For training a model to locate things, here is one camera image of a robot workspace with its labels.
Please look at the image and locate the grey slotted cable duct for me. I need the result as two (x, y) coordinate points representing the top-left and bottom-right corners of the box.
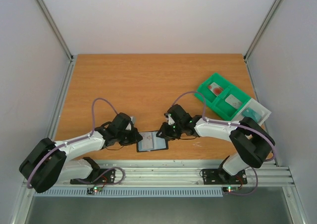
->
(34, 187), (223, 198)

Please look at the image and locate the controller board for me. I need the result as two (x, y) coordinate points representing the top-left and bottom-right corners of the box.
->
(86, 187), (103, 195)
(222, 186), (241, 193)

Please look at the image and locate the green plastic sorting tray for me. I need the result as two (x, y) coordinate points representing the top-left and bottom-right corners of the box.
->
(194, 73), (251, 120)

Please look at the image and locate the left controller board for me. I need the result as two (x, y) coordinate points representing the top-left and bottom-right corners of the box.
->
(86, 187), (103, 195)

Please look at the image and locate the right aluminium corner post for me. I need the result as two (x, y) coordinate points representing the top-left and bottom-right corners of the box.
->
(243, 0), (283, 63)

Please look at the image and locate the left aluminium corner post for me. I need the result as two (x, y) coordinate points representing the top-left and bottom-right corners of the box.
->
(35, 0), (74, 61)

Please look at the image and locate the right controller board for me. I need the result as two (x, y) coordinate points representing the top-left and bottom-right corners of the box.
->
(222, 186), (241, 193)

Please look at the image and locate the teal card in bin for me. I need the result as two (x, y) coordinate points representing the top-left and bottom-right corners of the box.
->
(242, 107), (262, 122)

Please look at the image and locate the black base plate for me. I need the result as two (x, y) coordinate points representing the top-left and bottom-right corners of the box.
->
(70, 168), (115, 185)
(199, 168), (248, 185)

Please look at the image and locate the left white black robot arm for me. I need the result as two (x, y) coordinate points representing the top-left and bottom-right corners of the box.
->
(19, 112), (143, 193)

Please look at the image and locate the aluminium corner post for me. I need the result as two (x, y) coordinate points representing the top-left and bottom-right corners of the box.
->
(35, 0), (74, 61)
(243, 0), (283, 63)

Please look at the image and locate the black leather card holder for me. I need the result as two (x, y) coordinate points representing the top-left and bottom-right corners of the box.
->
(136, 131), (168, 153)

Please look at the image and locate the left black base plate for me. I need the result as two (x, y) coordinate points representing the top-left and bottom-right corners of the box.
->
(70, 168), (115, 185)

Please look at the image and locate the clear plastic bin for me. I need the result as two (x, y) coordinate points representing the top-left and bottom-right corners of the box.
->
(231, 98), (271, 126)

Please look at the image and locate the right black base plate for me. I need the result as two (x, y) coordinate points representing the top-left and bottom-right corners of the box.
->
(199, 168), (248, 185)

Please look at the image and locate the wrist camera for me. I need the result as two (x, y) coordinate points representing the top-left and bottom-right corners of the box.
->
(126, 116), (135, 130)
(164, 112), (175, 125)

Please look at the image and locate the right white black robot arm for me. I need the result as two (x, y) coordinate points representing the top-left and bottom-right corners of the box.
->
(157, 104), (275, 184)

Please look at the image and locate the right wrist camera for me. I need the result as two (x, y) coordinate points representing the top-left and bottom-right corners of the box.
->
(164, 112), (175, 125)

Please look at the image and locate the grey card in tray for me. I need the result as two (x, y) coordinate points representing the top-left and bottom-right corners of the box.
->
(225, 94), (242, 110)

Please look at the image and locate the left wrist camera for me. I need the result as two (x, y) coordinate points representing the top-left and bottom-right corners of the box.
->
(126, 116), (135, 130)

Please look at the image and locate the red white card in tray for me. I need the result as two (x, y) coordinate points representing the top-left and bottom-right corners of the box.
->
(208, 82), (224, 97)

